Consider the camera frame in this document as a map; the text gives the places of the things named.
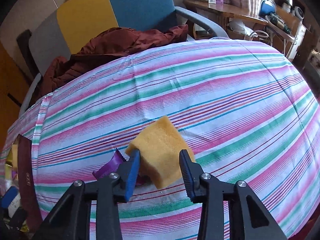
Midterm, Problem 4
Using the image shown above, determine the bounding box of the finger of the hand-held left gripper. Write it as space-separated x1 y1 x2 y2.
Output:
6 208 27 230
1 186 18 208

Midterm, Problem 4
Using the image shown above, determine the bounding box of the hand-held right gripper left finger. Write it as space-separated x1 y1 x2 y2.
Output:
41 149 141 240

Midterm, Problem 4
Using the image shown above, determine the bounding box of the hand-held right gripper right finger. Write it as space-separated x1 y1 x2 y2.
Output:
178 149 288 240

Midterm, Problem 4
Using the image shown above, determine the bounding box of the maroon box with gold lining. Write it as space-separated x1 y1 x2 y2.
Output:
0 133 43 231

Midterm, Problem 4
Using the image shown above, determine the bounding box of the yellow sponge block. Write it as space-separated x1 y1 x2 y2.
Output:
125 115 196 189

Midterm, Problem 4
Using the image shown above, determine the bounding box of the purple wrapper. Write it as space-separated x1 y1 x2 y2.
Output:
92 148 151 187

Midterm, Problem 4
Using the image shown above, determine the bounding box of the wooden wardrobe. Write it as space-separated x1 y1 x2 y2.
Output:
0 42 33 153

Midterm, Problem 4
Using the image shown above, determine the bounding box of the maroon jacket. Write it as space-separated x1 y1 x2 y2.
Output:
37 24 189 101

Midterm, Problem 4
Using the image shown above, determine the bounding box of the wooden desk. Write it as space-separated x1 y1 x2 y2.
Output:
183 0 313 63

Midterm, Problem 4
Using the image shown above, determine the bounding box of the grey yellow blue chair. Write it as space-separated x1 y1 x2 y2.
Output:
16 0 229 112

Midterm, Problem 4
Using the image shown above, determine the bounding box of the blue desk lamp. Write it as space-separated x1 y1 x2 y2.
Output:
259 0 277 17

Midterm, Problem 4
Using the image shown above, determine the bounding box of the white cup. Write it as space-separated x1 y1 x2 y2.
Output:
293 6 305 22

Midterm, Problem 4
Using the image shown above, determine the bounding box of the white cable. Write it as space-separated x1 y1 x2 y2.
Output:
243 29 270 42

